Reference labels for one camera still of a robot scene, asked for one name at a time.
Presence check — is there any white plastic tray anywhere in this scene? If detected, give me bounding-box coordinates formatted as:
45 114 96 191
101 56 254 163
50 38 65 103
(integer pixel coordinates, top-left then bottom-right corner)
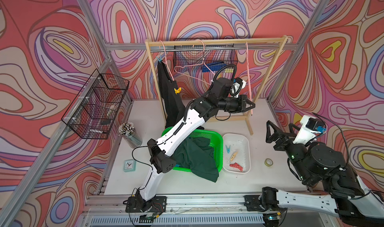
223 133 251 175

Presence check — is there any yellow tape roll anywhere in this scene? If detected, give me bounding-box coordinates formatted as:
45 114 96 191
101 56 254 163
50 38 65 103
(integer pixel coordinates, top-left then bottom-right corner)
264 158 274 167

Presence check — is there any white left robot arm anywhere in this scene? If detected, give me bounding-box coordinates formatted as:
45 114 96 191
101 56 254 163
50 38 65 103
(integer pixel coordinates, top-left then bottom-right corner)
124 64 255 212

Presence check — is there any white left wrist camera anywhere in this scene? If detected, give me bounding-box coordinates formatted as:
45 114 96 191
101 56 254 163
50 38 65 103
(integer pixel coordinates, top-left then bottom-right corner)
230 77 247 97

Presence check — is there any wooden clothes rack frame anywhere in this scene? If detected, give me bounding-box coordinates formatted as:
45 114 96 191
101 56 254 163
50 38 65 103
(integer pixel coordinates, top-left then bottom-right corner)
146 36 288 134

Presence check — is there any pine cone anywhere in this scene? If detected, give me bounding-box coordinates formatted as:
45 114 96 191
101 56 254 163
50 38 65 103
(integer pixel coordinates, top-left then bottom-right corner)
118 122 143 148

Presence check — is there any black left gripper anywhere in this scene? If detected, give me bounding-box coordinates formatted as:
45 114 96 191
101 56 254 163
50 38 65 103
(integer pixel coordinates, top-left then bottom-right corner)
215 94 256 113

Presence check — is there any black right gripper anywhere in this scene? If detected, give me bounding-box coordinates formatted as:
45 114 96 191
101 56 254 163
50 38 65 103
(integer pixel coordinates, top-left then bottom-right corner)
265 121 316 184

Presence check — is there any black wire basket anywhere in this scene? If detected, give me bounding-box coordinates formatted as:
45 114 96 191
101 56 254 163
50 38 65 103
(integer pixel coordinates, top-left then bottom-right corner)
173 44 238 76
61 69 130 139

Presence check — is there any wooden clothespin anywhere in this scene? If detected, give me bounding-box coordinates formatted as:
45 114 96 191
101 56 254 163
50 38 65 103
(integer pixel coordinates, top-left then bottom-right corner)
230 151 238 162

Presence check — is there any green perforated plastic basket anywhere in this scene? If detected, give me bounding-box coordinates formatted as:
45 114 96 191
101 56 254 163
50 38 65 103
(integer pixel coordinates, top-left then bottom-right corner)
173 129 223 173

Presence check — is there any dark green t-shirt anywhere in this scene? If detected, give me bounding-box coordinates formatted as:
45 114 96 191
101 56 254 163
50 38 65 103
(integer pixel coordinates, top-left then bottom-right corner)
172 137 219 183

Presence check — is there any yellow clothespin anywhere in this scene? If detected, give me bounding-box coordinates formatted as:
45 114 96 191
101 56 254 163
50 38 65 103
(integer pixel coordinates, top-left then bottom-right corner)
174 87 182 94

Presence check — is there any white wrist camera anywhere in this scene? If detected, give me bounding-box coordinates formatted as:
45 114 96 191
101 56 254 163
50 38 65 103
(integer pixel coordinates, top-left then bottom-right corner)
293 115 327 144
230 77 247 97

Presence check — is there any black wire basket left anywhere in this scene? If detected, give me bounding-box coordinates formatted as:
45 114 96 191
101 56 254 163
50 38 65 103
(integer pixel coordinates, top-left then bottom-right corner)
61 69 130 139

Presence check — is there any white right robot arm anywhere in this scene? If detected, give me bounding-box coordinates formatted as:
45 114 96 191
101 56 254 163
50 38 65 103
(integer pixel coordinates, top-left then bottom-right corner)
244 113 384 227

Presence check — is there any black wire basket back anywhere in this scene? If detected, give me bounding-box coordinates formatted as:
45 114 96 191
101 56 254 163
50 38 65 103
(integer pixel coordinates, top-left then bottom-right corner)
173 44 238 76

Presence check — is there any metal rail base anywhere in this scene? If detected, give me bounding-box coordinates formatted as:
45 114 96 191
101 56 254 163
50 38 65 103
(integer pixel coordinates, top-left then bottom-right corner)
77 194 339 227

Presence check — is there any small green clock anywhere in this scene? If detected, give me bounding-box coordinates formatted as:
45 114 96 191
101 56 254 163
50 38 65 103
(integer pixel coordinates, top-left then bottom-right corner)
123 159 137 173

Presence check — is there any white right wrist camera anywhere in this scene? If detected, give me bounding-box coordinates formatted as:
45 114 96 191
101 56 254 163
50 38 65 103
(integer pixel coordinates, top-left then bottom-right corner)
293 115 327 144

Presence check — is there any black t-shirt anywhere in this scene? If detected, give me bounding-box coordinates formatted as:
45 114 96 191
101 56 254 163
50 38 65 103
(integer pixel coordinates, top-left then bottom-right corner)
158 61 186 129

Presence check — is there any pink hanger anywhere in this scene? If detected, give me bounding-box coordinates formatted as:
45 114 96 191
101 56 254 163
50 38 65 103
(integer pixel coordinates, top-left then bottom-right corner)
160 40 174 81
245 42 252 100
173 39 220 88

